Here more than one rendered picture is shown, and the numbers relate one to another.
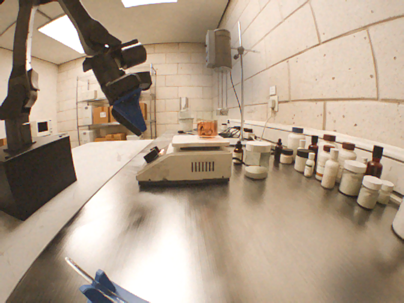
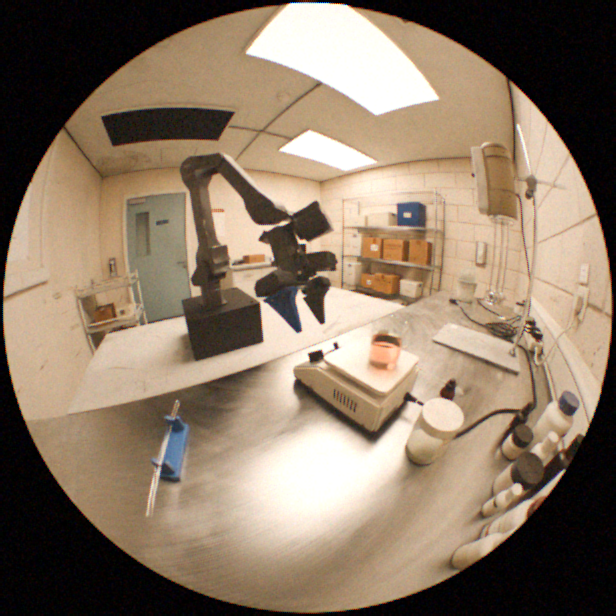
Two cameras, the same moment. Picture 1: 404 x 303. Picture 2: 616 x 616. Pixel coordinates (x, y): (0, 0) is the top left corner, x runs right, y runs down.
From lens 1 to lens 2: 24 cm
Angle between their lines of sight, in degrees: 57
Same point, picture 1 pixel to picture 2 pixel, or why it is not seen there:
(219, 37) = (490, 159)
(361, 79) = not seen: outside the picture
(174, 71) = (469, 200)
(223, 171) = (365, 420)
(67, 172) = (251, 334)
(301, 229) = (294, 541)
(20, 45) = (199, 226)
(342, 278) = (216, 570)
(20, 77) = (203, 255)
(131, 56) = (307, 229)
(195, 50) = not seen: hidden behind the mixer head
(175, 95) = (470, 237)
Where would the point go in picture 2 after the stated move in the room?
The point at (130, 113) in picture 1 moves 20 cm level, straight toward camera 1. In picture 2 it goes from (284, 312) to (167, 364)
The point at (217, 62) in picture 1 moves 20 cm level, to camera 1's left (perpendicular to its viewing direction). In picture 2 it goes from (491, 207) to (431, 205)
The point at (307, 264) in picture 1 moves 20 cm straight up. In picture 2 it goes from (236, 541) to (102, 448)
